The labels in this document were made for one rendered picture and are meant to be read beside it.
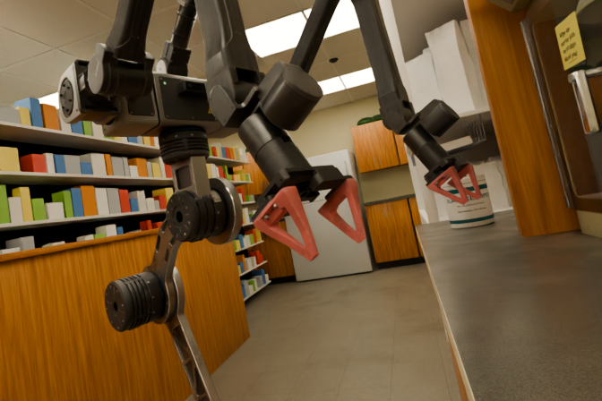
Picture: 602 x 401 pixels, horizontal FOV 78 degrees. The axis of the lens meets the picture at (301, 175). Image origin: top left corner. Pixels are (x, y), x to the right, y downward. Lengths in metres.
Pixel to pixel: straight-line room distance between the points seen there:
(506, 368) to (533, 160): 0.65
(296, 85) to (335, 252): 5.19
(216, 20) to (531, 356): 0.52
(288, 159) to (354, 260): 5.13
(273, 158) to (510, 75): 0.65
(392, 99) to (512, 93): 0.26
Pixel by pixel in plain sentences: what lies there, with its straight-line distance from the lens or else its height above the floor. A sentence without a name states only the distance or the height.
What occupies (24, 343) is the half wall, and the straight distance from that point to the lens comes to 2.08.
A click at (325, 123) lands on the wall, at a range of 6.32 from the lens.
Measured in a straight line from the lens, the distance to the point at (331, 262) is 5.62.
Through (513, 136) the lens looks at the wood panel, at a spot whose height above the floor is 1.16.
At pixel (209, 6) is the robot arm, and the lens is 0.59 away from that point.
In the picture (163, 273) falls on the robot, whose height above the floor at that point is 0.96.
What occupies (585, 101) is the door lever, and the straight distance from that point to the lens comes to 0.65.
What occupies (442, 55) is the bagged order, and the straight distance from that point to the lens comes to 1.94.
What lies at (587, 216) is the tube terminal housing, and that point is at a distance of 0.89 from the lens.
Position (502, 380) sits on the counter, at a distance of 0.35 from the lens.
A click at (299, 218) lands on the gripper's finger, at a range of 0.40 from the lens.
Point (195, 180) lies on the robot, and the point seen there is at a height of 1.22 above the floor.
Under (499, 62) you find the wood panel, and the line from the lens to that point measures 0.98.
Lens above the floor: 1.10
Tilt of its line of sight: 5 degrees up
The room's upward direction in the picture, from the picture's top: 11 degrees counter-clockwise
